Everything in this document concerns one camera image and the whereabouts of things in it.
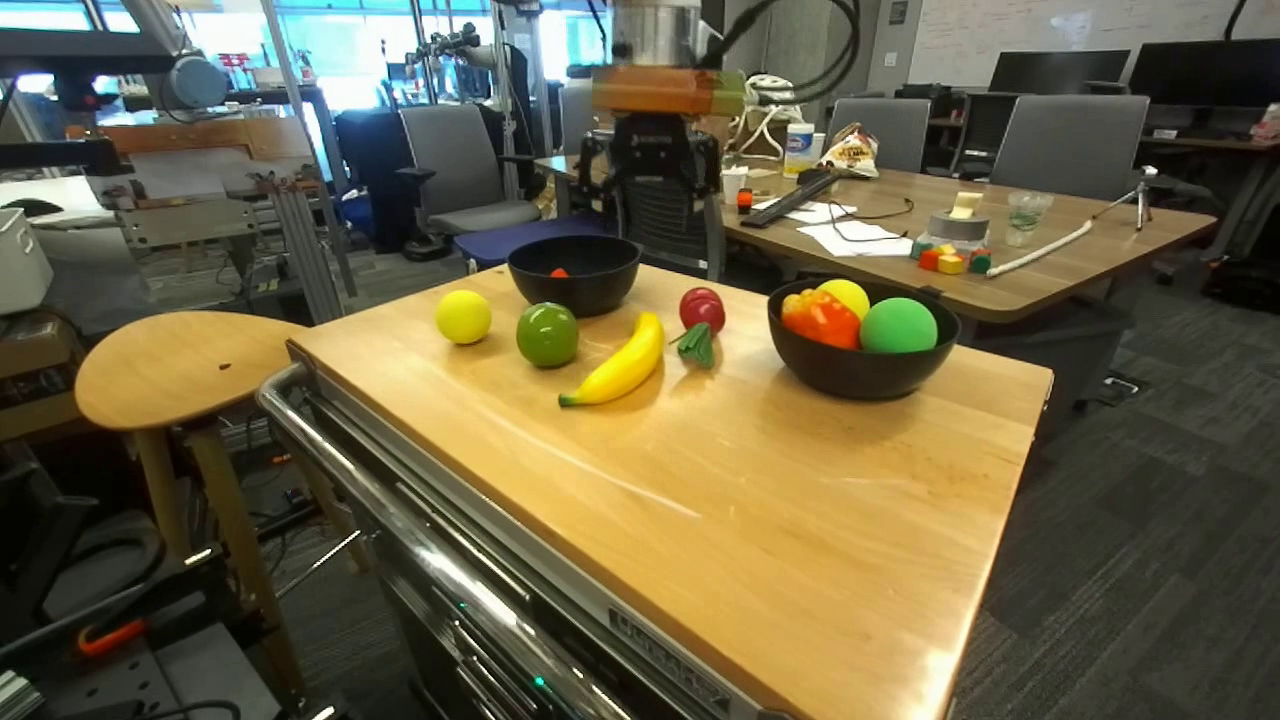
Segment white plastic stick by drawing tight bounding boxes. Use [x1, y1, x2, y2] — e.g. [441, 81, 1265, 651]
[986, 217, 1102, 281]

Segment white paper sheets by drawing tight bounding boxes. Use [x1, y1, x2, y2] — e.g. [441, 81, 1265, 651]
[796, 217, 922, 264]

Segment grey round joint fixture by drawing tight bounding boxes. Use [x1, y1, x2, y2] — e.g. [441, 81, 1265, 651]
[126, 0, 236, 110]

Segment black computer monitor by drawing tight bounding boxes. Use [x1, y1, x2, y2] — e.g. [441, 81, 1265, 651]
[989, 47, 1135, 97]
[1130, 35, 1280, 110]

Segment yellow toy lemon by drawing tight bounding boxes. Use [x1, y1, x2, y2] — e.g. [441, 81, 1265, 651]
[814, 275, 875, 321]

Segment metal cart handle bar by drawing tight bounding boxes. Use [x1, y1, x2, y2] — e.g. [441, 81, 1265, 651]
[257, 367, 638, 720]

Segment yellow toy banana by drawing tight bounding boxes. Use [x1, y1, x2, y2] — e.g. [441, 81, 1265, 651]
[557, 308, 668, 412]

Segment grey tape roll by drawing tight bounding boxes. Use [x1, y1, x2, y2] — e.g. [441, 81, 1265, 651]
[930, 203, 995, 249]

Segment round wooden stool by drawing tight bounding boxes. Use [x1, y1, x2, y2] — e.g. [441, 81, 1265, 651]
[73, 308, 315, 713]

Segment clear plastic bag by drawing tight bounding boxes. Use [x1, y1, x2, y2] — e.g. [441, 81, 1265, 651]
[821, 122, 884, 180]

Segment orange clamp handle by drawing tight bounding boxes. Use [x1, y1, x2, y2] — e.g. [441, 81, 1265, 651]
[73, 612, 154, 665]

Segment green toy pear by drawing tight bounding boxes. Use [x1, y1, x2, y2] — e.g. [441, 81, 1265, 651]
[512, 301, 584, 371]

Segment clear plastic cup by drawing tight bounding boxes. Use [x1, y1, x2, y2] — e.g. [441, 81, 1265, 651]
[1003, 189, 1056, 230]

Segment grey metal frame rack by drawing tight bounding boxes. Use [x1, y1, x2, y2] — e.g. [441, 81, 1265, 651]
[111, 165, 358, 325]

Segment white box device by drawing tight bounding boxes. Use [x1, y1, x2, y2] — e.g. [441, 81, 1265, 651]
[0, 203, 56, 321]

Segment orange toy pepper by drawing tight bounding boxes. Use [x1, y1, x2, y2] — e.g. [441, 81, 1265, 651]
[777, 285, 864, 352]

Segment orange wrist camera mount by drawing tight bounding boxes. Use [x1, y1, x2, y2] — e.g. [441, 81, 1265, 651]
[590, 62, 754, 120]

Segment colourful toy blocks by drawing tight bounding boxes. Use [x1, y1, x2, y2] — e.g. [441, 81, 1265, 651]
[913, 235, 995, 281]

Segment dark grey office chair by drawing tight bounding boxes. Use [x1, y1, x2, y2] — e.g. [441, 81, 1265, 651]
[591, 122, 732, 281]

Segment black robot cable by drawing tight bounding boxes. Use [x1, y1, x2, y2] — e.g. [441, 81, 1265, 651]
[696, 0, 864, 104]

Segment white net bag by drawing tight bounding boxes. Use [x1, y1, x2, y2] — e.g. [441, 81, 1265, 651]
[742, 73, 808, 157]

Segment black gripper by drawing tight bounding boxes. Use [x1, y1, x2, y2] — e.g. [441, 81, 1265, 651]
[604, 110, 732, 255]

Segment small silver tripod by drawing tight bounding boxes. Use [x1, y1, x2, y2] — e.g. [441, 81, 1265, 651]
[1123, 158, 1164, 230]

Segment yellow-green round toy fruit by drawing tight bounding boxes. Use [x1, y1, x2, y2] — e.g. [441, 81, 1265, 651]
[434, 285, 498, 352]

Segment black plastic bowl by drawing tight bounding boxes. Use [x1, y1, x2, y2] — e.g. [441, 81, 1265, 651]
[503, 230, 643, 321]
[764, 270, 965, 402]

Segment long black bar device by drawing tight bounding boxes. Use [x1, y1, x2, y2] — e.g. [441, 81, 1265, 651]
[742, 158, 850, 230]

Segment green round toy fruit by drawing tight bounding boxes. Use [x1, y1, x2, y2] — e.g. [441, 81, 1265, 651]
[857, 293, 944, 356]

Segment white plastic bottle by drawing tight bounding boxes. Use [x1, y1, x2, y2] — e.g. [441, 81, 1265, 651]
[779, 114, 821, 185]

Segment large wooden conference table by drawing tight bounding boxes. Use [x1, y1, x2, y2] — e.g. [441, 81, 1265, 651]
[538, 141, 1221, 332]

